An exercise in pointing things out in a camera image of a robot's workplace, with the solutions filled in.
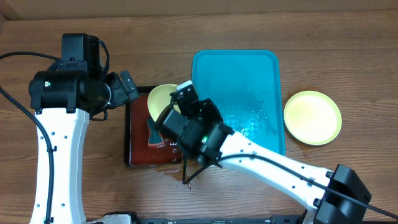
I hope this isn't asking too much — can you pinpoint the yellow plate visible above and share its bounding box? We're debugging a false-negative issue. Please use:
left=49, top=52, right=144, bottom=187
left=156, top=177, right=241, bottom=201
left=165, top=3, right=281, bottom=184
left=147, top=84, right=177, bottom=121
left=284, top=90, right=342, bottom=146

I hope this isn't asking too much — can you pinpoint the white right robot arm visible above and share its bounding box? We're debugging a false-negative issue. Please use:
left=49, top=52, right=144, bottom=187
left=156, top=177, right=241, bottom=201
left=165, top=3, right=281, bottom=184
left=156, top=81, right=371, bottom=223

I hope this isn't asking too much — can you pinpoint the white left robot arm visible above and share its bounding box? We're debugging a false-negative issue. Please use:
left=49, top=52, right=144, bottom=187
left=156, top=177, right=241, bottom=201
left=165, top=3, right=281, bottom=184
left=29, top=34, right=139, bottom=223

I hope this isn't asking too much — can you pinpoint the black rectangular tray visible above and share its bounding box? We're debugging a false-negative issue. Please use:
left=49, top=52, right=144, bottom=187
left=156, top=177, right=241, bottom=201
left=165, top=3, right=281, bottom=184
left=124, top=85, right=184, bottom=167

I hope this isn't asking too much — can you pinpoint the blue plastic tray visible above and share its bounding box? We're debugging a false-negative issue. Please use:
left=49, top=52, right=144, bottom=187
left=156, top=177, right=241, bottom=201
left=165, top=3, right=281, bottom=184
left=192, top=50, right=285, bottom=155

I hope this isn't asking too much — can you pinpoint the clear container with red water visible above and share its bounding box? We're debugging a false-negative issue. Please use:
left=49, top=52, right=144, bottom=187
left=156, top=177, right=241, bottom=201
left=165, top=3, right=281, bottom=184
left=129, top=91, right=183, bottom=166

